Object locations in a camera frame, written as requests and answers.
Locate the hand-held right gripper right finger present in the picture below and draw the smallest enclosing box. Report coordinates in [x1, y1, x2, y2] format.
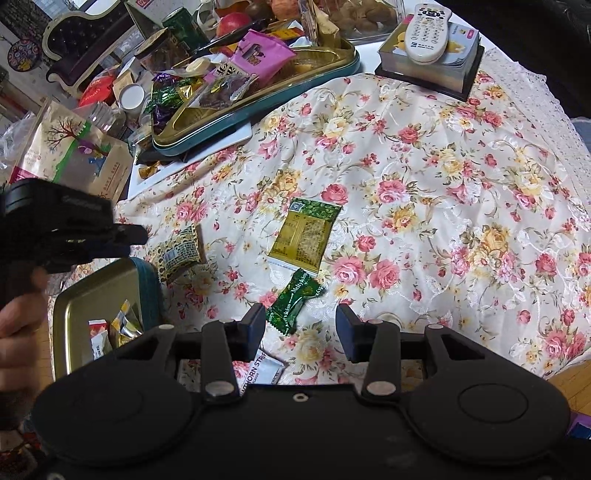
[335, 305, 489, 403]

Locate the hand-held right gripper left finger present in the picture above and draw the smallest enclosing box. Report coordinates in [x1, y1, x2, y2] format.
[111, 302, 267, 403]

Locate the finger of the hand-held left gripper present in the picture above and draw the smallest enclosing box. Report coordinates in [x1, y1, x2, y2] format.
[111, 224, 149, 260]

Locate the green candy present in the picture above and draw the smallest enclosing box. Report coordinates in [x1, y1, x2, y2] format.
[265, 268, 326, 337]

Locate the gold patterned snack packet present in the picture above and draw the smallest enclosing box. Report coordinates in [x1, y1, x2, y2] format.
[154, 226, 207, 284]

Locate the white bold print snack packet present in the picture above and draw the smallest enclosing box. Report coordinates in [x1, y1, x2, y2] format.
[233, 351, 288, 386]

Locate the teal tin box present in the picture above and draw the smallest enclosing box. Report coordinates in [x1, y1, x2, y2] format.
[52, 257, 164, 376]

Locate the green gold pea packet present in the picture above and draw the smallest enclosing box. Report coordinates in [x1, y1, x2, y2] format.
[269, 198, 343, 278]

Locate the person's left hand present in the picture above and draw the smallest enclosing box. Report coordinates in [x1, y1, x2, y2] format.
[0, 269, 49, 394]

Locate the white board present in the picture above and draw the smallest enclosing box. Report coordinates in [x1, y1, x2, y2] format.
[126, 120, 254, 201]

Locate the kraft paper bag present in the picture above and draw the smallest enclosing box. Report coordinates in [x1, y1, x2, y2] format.
[9, 99, 134, 204]

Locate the black plastic chocolate tray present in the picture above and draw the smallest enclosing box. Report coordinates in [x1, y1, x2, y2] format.
[136, 148, 185, 169]

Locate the clear plastic bag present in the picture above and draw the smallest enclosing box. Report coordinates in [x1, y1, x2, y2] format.
[0, 117, 33, 181]

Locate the red snack packet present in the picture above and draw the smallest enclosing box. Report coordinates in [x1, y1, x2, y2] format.
[88, 318, 112, 361]

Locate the clear plastic jar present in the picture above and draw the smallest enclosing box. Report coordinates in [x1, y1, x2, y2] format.
[88, 102, 127, 139]

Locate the white lid bottle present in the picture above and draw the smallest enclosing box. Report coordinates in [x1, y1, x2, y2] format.
[115, 83, 146, 116]

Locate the pile of wrapped candies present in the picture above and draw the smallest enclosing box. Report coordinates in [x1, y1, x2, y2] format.
[141, 71, 206, 132]

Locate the red foil bag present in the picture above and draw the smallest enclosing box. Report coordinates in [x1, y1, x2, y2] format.
[78, 74, 116, 108]

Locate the beige small box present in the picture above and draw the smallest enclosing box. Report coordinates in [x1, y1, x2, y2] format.
[113, 69, 139, 93]

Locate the floral lace tablecloth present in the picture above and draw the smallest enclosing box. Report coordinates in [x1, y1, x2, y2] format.
[62, 46, 591, 386]

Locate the colorful round cushion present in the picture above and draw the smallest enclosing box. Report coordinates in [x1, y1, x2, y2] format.
[7, 39, 42, 73]

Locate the clear dried fruit packet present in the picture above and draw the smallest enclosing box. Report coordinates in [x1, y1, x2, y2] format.
[196, 65, 259, 112]

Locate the dark lid snack jar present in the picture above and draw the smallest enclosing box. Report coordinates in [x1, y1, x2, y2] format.
[134, 34, 178, 75]

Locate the ornate tufted chaise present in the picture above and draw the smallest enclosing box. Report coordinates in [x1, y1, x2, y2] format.
[41, 0, 139, 97]

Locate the green drink can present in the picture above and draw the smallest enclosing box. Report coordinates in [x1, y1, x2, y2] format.
[161, 7, 208, 51]

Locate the teal tin with gold insert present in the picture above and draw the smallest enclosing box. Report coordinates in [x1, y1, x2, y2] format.
[151, 34, 362, 160]

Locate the pink snack bag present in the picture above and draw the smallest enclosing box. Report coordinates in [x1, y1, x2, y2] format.
[229, 30, 297, 88]

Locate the yellow small box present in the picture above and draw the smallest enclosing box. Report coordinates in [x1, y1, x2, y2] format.
[263, 25, 305, 47]

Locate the purple packet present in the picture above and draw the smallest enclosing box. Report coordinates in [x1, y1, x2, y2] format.
[568, 411, 591, 441]

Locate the black base tray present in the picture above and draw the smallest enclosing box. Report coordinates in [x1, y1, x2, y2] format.
[374, 44, 485, 103]

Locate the beige gold snack packet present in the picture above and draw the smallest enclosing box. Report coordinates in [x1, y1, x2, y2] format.
[309, 0, 342, 47]

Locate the yellow duck card box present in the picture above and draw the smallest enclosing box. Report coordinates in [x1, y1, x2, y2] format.
[379, 14, 481, 90]

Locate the white remote control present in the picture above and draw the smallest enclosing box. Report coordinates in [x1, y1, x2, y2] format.
[405, 4, 455, 64]

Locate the grey plastic bin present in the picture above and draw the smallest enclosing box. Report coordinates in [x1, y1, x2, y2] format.
[570, 115, 591, 158]

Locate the glass cookie jar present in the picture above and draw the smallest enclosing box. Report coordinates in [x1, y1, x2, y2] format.
[298, 0, 404, 35]

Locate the black leather sofa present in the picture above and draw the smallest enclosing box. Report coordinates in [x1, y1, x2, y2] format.
[434, 0, 591, 121]

